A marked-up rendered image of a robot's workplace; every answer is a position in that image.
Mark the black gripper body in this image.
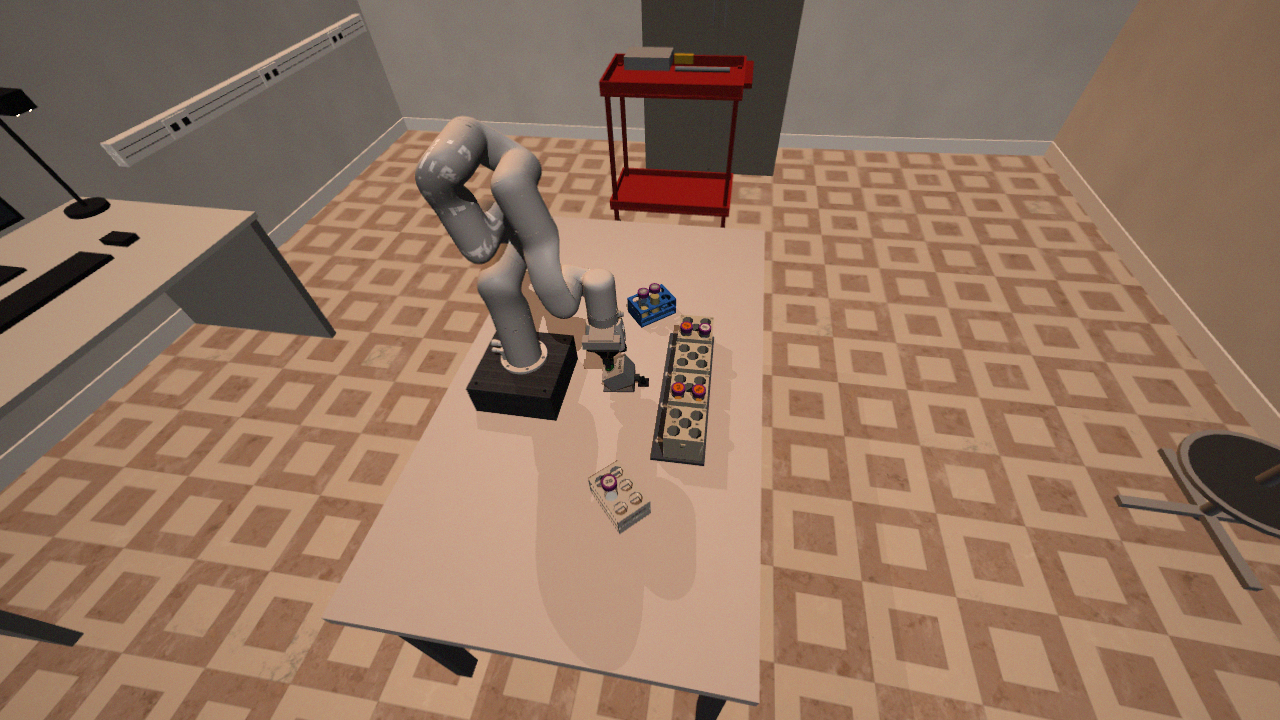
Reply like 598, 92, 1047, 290
585, 316, 626, 352

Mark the beige bucket adapter with holes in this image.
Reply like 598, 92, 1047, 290
663, 405, 707, 461
668, 372, 709, 409
677, 315, 714, 345
673, 342, 712, 375

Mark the blue tube rack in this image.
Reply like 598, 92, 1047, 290
628, 284, 676, 328

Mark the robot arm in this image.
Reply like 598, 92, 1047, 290
415, 117, 625, 374

